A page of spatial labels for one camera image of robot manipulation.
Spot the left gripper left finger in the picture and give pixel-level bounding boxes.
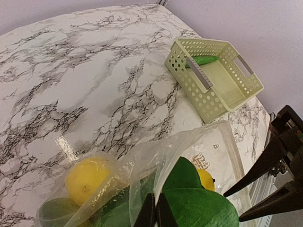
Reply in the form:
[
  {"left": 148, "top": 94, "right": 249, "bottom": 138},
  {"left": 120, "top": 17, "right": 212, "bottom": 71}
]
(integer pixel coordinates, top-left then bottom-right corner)
[{"left": 134, "top": 193, "right": 156, "bottom": 227}]

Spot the front aluminium rail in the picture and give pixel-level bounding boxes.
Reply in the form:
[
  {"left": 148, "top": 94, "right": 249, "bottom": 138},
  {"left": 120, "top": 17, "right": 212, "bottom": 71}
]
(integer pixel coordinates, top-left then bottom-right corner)
[{"left": 248, "top": 113, "right": 282, "bottom": 227}]

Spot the yellow fake lemon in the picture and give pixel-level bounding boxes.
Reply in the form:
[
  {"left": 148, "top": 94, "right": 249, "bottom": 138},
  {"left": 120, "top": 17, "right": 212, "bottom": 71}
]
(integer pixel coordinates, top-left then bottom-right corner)
[{"left": 65, "top": 157, "right": 110, "bottom": 206}]

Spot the green fake leafy vegetable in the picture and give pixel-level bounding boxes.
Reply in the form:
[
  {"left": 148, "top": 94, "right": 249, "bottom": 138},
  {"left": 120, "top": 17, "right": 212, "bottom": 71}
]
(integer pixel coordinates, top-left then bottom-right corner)
[{"left": 154, "top": 157, "right": 239, "bottom": 227}]

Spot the right aluminium frame post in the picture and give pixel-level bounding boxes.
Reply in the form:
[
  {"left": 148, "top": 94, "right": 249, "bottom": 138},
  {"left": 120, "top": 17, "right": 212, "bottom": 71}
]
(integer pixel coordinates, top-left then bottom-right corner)
[{"left": 157, "top": 0, "right": 168, "bottom": 6}]

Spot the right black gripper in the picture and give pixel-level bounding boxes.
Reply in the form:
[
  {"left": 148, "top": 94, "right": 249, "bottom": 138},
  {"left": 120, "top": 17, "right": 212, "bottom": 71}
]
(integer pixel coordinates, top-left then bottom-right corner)
[{"left": 223, "top": 105, "right": 303, "bottom": 222}]

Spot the light green fake cucumber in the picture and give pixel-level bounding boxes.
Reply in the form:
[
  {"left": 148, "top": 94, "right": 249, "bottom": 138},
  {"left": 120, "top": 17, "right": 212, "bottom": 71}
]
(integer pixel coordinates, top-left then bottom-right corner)
[{"left": 193, "top": 56, "right": 219, "bottom": 65}]

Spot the clear polka-dot zip bag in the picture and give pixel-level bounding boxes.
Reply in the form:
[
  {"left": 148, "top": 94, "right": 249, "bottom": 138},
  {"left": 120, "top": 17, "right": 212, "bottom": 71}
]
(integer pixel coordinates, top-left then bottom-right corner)
[{"left": 42, "top": 121, "right": 251, "bottom": 227}]

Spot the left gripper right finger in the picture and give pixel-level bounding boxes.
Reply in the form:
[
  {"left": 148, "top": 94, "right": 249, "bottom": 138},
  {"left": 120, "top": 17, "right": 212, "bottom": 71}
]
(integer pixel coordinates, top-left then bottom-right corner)
[{"left": 156, "top": 193, "right": 178, "bottom": 227}]

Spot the pale green plastic basket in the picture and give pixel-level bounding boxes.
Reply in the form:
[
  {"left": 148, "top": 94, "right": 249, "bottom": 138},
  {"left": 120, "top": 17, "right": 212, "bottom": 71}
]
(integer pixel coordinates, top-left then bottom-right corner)
[{"left": 165, "top": 37, "right": 264, "bottom": 123}]

